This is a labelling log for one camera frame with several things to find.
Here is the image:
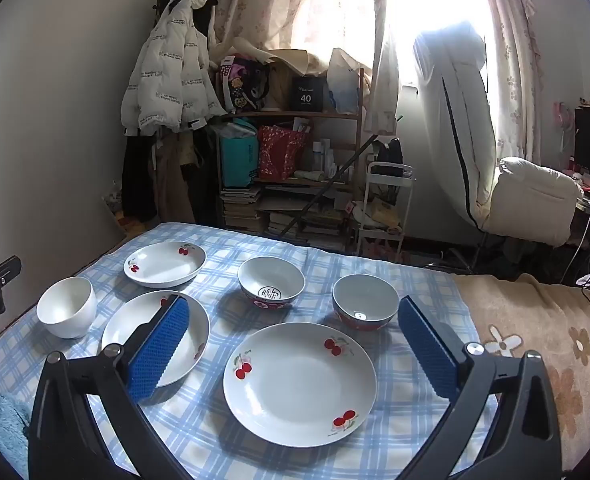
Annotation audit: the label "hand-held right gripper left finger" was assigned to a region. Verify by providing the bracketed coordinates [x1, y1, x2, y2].
[28, 294, 191, 480]

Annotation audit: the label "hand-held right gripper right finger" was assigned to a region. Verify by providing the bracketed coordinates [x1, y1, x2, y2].
[397, 295, 563, 480]

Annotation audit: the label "medium white cherry plate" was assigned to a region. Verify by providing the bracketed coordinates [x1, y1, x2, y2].
[101, 290, 211, 389]

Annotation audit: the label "plain white bowl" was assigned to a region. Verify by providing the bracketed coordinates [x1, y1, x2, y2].
[36, 276, 98, 339]

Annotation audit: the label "small red patterned bowl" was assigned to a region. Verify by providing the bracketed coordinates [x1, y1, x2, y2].
[332, 274, 400, 332]

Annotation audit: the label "small deep cherry plate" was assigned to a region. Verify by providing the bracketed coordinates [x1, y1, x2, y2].
[124, 241, 207, 289]

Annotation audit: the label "large red patterned bowl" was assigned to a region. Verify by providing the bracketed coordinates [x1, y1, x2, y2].
[238, 256, 306, 307]

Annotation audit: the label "large white cherry plate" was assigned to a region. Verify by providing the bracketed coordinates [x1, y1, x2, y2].
[223, 322, 379, 449]

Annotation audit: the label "brown floral blanket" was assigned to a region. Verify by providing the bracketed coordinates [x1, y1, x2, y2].
[452, 272, 590, 480]

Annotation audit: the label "printed floor bag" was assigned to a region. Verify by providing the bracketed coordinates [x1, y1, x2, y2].
[102, 192, 126, 231]

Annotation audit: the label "blue plaid cloth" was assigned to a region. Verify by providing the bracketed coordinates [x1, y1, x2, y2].
[0, 222, 498, 480]

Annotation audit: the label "dark hanging trousers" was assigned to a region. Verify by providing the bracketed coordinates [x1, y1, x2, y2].
[122, 127, 158, 223]

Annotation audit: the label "stack of books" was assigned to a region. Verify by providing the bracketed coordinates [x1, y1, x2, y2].
[220, 185, 271, 233]

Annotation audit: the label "pile of flat magazines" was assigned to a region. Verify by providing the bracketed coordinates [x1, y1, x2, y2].
[267, 210, 351, 253]

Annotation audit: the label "khaki hanging pants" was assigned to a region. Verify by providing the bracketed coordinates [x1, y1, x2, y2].
[152, 127, 198, 223]

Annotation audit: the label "cream padded chair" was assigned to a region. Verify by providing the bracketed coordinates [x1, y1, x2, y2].
[480, 156, 586, 248]

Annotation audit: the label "white trolley cart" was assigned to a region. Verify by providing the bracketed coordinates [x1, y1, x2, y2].
[357, 161, 416, 261]

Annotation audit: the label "long dark pole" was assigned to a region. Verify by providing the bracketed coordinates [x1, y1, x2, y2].
[285, 135, 381, 241]

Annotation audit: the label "black backpack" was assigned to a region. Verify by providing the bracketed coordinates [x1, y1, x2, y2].
[375, 137, 405, 178]

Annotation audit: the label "teal bag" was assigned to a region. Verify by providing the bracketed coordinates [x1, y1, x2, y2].
[219, 120, 260, 188]

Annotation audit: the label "row of white bottles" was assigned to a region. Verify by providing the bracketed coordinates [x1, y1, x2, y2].
[310, 140, 338, 176]

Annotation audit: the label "red patterned bag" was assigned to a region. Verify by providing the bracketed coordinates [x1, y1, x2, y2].
[257, 125, 306, 180]

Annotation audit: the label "white puffer jacket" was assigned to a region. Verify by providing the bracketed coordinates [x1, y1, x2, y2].
[120, 0, 228, 136]

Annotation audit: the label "wooden shelf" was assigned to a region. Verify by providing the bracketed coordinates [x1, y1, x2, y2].
[217, 67, 366, 251]

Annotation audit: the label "pink fan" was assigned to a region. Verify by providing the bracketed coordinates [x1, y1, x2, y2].
[552, 101, 576, 136]

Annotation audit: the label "colourful printed bag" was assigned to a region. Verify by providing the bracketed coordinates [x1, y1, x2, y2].
[218, 55, 271, 113]

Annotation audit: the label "white plastic bag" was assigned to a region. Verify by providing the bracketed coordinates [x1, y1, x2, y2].
[326, 47, 363, 114]

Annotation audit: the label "black box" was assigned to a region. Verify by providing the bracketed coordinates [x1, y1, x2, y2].
[291, 76, 326, 112]

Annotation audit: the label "narrow floral curtain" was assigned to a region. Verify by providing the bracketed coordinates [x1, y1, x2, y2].
[477, 0, 548, 166]

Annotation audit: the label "wide floral curtain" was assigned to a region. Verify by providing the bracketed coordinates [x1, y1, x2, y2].
[215, 0, 401, 133]

